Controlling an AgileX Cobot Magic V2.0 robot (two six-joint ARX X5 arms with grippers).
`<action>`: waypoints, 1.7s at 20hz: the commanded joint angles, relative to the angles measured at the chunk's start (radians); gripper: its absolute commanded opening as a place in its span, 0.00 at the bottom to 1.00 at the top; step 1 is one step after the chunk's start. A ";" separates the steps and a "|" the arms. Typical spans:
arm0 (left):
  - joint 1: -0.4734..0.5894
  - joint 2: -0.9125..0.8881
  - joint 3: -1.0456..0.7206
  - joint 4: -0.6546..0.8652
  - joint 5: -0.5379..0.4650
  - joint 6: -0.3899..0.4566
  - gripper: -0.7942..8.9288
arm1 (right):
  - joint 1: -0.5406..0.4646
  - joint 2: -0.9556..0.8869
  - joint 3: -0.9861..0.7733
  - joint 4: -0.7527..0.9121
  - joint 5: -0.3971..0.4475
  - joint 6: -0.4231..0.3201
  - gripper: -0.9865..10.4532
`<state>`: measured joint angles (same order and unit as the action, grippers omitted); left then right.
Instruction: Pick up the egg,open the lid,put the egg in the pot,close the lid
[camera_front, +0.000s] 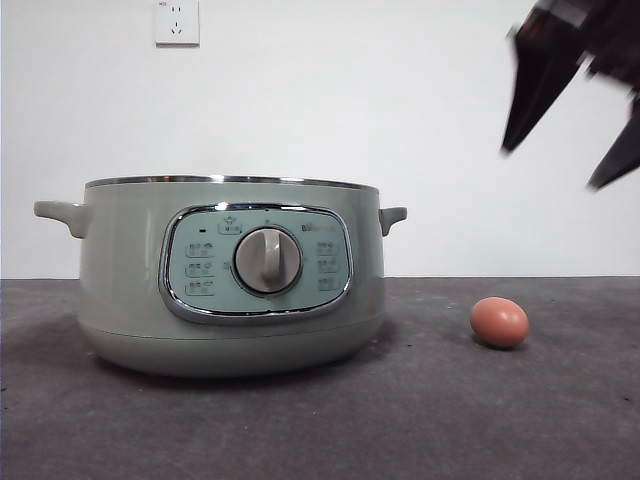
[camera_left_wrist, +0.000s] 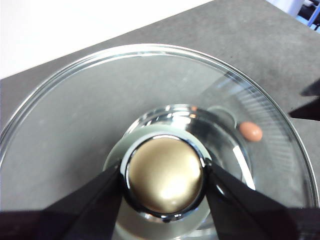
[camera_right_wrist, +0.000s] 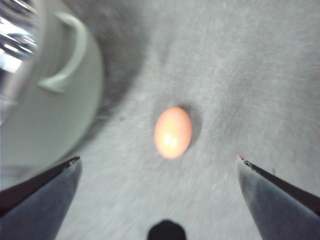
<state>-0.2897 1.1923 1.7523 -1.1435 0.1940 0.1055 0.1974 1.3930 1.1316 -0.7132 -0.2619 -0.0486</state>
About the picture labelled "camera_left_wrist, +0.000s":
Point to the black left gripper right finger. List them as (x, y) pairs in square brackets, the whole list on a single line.
[(245, 212)]

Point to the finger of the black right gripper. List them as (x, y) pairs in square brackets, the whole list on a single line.
[(308, 111), (313, 90)]

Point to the brown egg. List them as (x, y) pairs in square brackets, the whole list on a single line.
[(252, 131)]

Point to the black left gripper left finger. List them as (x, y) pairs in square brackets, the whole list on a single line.
[(75, 215)]

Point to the glass lid with green knob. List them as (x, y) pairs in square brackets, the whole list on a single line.
[(75, 112)]

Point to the blue frame furniture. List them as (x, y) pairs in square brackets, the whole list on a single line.
[(312, 13)]

